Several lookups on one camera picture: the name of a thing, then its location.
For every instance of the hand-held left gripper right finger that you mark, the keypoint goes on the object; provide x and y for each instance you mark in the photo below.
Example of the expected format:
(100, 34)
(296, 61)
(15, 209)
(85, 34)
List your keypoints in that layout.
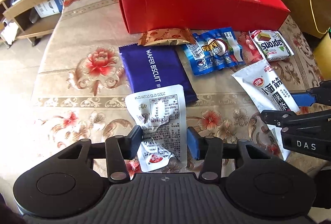
(192, 143)

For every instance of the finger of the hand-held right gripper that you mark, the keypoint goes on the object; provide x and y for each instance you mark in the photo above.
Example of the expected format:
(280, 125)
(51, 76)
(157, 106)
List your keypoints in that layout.
(274, 116)
(301, 98)

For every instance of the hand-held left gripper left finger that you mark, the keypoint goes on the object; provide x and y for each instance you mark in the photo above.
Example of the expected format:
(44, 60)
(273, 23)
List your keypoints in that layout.
(135, 142)

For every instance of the long white snack packet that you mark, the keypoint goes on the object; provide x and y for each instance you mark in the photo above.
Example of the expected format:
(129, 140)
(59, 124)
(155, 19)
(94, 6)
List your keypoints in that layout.
(261, 86)

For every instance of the white silver snack pouch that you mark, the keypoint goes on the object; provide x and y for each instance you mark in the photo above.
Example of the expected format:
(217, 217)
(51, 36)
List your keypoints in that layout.
(160, 115)

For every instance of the green and white wafer packet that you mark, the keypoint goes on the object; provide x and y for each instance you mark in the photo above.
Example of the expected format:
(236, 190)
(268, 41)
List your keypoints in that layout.
(271, 45)

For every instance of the purple wafer biscuit packet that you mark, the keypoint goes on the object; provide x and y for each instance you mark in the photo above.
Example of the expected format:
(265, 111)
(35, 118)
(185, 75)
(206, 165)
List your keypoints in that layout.
(152, 66)

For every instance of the blue snack packet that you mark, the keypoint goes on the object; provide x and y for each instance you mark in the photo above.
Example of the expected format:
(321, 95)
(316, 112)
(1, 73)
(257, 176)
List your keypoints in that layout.
(206, 58)

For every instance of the gold snack packet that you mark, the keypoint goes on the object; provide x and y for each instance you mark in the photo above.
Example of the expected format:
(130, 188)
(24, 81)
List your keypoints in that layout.
(165, 36)

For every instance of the floral tablecloth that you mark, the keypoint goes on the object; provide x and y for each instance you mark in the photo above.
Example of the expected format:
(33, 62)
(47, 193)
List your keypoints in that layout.
(77, 32)

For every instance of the white box with blue print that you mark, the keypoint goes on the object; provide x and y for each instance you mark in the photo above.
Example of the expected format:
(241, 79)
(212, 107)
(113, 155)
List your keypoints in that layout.
(49, 8)

